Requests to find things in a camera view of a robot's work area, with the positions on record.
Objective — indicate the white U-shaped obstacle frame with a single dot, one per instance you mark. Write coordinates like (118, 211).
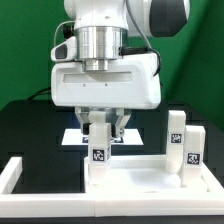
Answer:
(106, 204)

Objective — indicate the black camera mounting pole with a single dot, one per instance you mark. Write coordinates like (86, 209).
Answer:
(68, 31)

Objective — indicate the fiducial marker sheet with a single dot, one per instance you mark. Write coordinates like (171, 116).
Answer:
(73, 137)

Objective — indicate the white desk top tray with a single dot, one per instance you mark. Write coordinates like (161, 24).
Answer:
(138, 174)

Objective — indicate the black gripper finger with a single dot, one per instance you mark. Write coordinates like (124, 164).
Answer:
(82, 114)
(122, 117)

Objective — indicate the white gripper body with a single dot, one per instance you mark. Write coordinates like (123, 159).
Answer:
(128, 83)

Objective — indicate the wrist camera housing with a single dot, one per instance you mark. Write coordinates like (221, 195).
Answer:
(66, 51)

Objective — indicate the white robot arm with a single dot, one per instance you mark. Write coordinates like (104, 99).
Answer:
(96, 70)

